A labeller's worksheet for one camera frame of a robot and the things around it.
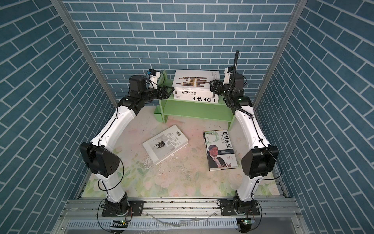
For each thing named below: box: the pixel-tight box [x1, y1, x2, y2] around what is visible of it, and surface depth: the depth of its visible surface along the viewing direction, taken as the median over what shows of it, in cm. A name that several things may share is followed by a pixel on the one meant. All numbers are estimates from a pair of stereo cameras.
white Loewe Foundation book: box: [173, 94, 219, 104], surface depth 86 cm
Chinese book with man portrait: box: [203, 129, 239, 172], surface depth 93 cm
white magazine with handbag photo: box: [142, 124, 189, 166], surface depth 96 cm
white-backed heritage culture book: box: [172, 87, 213, 97], surface depth 83 cm
